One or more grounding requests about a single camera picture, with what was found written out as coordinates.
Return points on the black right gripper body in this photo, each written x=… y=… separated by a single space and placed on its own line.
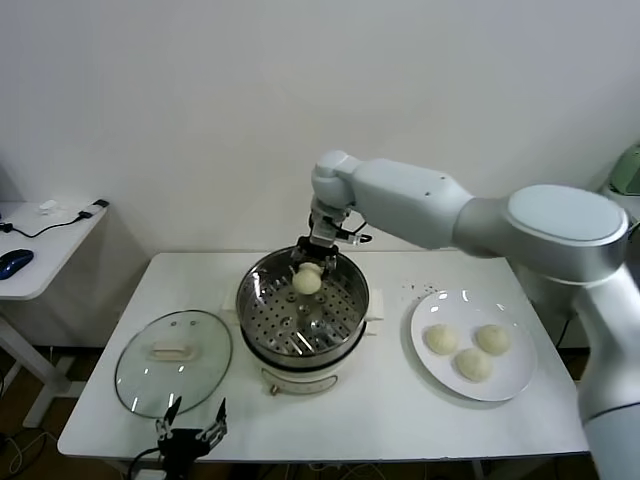
x=315 y=249

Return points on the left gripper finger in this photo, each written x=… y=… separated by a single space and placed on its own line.
x=219 y=415
x=171 y=412

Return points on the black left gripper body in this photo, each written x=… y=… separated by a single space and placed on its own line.
x=182 y=445

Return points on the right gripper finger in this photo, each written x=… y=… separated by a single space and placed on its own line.
x=330 y=267
x=296 y=262

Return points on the white steamed baozi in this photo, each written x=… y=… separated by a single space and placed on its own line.
x=441 y=340
x=306 y=281
x=493 y=340
x=473 y=365

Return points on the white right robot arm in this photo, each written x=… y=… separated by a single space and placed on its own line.
x=410 y=200

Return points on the stainless steel steamer basket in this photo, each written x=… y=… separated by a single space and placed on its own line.
x=300 y=320

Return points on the cream electric cooker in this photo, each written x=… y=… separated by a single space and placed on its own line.
x=300 y=382

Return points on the scattered dark crumbs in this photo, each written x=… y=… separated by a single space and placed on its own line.
x=415 y=287

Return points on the white round plate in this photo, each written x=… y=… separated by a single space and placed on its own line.
x=435 y=370

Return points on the white side desk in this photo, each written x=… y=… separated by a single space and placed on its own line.
x=50 y=240

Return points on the blue computer mouse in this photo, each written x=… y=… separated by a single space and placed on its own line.
x=15 y=262

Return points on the small white adapter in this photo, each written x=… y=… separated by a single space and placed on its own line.
x=49 y=208

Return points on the white side table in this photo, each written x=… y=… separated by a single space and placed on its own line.
x=634 y=207

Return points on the pale green appliance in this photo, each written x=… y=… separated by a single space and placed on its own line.
x=629 y=170

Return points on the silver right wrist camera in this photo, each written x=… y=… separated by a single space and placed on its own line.
x=325 y=227

